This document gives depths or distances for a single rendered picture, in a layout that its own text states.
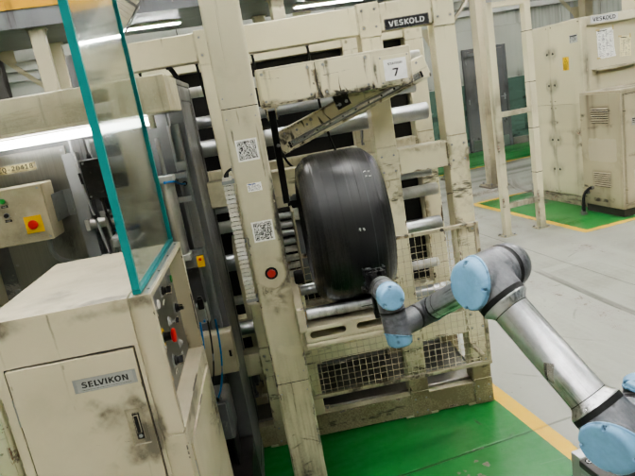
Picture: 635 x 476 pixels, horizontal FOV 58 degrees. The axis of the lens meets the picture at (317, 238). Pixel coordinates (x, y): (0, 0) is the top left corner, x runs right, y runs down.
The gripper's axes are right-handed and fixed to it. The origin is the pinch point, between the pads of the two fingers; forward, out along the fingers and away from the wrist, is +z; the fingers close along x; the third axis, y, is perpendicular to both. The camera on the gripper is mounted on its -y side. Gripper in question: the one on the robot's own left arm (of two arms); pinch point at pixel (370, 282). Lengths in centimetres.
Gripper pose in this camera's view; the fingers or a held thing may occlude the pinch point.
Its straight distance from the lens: 194.8
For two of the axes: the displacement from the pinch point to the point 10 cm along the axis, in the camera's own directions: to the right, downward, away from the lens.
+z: -0.9, -1.0, 9.9
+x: -9.8, 1.9, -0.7
